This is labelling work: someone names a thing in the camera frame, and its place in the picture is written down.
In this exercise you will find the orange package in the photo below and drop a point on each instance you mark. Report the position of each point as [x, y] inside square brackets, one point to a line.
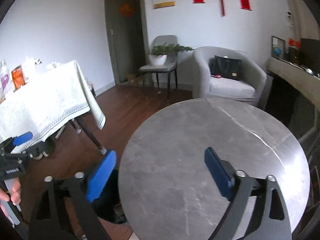
[17, 77]

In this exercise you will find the dark green trash bin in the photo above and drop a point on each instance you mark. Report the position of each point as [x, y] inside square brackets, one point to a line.
[105, 205]

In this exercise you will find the white green shoe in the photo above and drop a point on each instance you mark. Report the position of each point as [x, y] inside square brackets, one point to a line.
[43, 148]

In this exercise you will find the grey door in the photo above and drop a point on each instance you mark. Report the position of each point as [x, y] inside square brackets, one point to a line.
[125, 37]

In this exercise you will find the small blue globe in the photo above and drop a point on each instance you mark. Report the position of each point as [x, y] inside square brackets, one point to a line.
[276, 52]

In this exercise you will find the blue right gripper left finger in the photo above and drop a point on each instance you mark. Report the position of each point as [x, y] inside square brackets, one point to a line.
[98, 179]

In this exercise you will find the person left hand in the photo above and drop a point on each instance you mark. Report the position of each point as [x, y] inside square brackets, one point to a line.
[13, 194]

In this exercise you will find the red fu door sticker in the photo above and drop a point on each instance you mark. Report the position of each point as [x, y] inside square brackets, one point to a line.
[127, 10]

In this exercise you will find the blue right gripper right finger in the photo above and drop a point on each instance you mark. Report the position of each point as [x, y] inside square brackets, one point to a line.
[222, 173]

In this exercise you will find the black monitor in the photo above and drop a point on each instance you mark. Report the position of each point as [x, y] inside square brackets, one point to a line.
[309, 54]

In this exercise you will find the potted green plant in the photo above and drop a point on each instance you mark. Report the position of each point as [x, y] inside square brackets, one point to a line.
[158, 54]

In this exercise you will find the black table leg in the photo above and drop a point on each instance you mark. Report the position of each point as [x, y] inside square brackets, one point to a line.
[79, 126]

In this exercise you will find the white patterned tablecloth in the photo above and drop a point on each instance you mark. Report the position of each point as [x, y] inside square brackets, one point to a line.
[57, 94]

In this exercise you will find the small cardboard box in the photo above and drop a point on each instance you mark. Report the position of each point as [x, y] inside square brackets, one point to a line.
[131, 78]

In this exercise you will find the picture frame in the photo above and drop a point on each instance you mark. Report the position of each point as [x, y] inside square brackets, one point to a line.
[278, 42]

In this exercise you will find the grey dining chair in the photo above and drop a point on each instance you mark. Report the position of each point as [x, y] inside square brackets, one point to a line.
[168, 68]

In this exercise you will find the round grey marble table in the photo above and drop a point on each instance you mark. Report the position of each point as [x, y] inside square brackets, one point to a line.
[167, 191]

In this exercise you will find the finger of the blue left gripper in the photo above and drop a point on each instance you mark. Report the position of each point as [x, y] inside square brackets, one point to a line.
[19, 140]

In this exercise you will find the grey armchair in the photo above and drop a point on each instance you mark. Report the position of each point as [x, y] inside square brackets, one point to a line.
[248, 89]

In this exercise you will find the beige fringed desk cloth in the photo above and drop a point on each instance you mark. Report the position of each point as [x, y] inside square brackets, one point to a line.
[302, 81]

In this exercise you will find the black handbag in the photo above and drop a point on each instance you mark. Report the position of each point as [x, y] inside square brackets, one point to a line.
[226, 67]

